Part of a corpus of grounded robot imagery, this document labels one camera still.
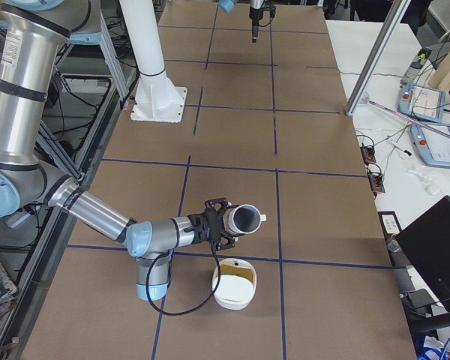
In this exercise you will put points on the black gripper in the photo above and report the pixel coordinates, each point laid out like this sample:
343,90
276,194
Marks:
254,13
199,221

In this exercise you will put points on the white ceramic mug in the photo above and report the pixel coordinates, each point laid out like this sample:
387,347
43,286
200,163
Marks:
243,219

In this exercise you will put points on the white plastic bowl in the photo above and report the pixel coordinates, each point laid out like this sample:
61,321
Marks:
237,280

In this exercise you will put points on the lower orange circuit board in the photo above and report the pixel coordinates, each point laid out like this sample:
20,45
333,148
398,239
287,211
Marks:
376,181

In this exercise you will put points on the orange circuit board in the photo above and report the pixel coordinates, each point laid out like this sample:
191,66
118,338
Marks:
376,181
368,154

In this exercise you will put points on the upper orange circuit board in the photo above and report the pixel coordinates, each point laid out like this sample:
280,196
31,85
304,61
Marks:
368,154

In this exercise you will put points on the white label card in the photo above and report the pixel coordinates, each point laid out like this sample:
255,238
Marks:
389,222

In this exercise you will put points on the upper teach pendant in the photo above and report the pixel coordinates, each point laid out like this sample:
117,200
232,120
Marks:
422,102

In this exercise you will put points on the teach pendant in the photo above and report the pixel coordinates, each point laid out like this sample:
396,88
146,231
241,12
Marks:
422,102
432,148

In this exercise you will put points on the black laptop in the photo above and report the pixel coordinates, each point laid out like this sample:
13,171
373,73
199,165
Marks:
426,244

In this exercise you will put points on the lower teach pendant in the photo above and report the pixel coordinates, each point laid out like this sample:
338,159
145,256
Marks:
432,148

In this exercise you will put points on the white pedestal column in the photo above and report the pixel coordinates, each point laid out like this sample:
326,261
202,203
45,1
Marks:
157,99

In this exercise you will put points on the aluminium frame post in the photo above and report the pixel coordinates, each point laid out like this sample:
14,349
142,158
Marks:
392,20

